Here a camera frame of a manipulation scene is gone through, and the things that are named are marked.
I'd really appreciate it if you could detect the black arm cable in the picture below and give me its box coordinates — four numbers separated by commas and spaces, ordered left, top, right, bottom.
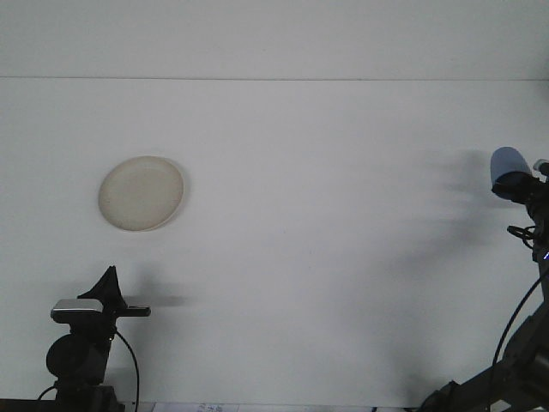
491, 274, 549, 370
112, 329, 141, 408

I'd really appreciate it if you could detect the pale round plate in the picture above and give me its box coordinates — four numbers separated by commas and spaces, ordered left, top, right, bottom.
97, 154, 190, 233

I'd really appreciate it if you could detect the pale blue cup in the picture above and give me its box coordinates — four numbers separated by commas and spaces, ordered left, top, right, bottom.
490, 146, 533, 203

